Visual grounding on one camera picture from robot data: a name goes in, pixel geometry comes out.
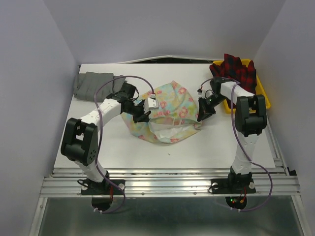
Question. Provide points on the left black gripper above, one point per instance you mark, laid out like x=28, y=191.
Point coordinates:
x=142, y=117

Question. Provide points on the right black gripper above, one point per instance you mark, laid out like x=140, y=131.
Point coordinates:
x=204, y=111

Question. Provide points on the pastel floral skirt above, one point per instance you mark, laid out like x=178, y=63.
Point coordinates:
x=174, y=120

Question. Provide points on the grey pleated skirt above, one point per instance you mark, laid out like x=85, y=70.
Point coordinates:
x=87, y=84

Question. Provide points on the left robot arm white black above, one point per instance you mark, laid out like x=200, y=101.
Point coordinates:
x=81, y=138

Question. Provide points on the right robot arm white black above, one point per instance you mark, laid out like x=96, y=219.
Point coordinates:
x=248, y=115

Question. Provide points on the red black plaid skirt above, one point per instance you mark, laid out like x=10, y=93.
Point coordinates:
x=232, y=67

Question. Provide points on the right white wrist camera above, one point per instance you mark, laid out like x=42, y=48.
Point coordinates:
x=204, y=93

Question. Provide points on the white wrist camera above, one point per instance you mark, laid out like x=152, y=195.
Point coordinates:
x=204, y=93
x=150, y=104

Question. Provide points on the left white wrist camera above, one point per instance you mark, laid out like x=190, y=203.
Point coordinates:
x=150, y=104

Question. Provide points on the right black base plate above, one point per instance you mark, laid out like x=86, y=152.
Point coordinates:
x=223, y=186

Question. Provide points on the aluminium rail frame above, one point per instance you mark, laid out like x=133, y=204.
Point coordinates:
x=172, y=202

